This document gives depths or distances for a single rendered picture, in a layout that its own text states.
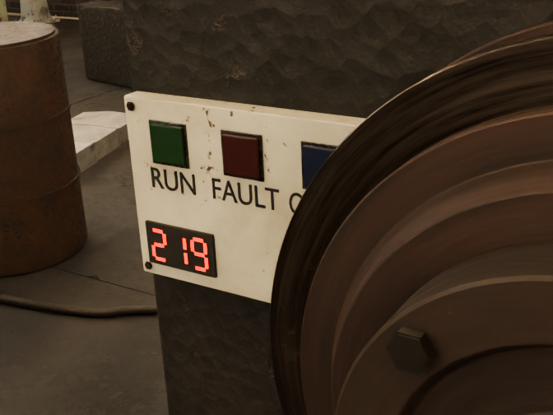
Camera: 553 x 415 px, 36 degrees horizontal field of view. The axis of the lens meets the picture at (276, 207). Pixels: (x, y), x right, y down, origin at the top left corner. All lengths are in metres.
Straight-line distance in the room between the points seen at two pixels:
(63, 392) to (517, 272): 2.32
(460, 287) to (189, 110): 0.39
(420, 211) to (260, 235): 0.29
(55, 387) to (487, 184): 2.31
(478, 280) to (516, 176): 0.07
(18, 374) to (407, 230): 2.38
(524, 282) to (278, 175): 0.35
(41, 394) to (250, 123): 2.03
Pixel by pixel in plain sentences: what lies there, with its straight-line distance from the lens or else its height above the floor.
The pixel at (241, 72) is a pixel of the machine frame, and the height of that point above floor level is 1.27.
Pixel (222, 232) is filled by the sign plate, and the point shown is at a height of 1.12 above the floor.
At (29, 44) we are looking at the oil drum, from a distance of 3.23.
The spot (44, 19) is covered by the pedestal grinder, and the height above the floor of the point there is 0.05.
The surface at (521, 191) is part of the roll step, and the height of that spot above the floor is 1.27.
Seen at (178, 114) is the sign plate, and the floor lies 1.23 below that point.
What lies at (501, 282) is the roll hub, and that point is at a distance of 0.41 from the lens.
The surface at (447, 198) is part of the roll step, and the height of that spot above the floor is 1.26.
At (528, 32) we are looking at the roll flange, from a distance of 0.53.
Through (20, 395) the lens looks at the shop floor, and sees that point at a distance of 2.70.
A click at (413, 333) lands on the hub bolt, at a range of 0.44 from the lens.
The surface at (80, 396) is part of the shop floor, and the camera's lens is 2.63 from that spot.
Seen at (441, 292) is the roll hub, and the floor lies 1.23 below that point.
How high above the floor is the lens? 1.43
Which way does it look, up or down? 22 degrees down
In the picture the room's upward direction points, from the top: 3 degrees counter-clockwise
